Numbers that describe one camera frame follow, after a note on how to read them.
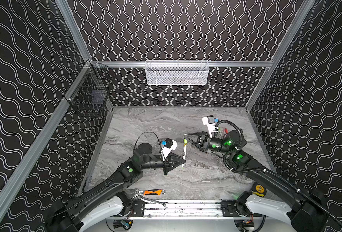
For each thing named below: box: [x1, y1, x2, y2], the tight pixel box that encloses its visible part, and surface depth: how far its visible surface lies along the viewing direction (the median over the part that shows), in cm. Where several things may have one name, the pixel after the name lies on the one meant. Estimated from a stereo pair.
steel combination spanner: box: [132, 194, 170, 208], surface depth 79 cm
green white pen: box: [181, 137, 188, 169], surface depth 62 cm
